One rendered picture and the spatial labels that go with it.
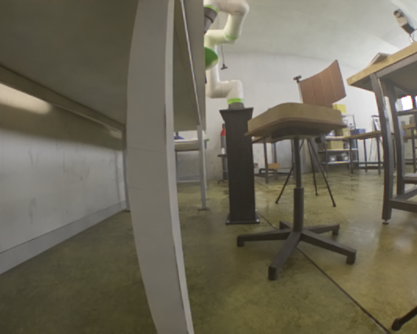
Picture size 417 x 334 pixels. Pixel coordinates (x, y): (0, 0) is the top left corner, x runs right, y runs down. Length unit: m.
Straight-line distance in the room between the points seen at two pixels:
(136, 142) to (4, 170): 0.95
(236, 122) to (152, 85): 1.17
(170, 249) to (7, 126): 1.03
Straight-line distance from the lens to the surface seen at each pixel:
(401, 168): 1.45
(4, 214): 1.08
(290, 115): 0.68
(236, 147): 1.31
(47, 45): 0.82
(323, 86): 1.13
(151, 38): 0.22
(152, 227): 0.18
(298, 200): 0.88
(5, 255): 1.08
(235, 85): 1.43
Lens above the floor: 0.42
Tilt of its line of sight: level
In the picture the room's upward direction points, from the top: 3 degrees counter-clockwise
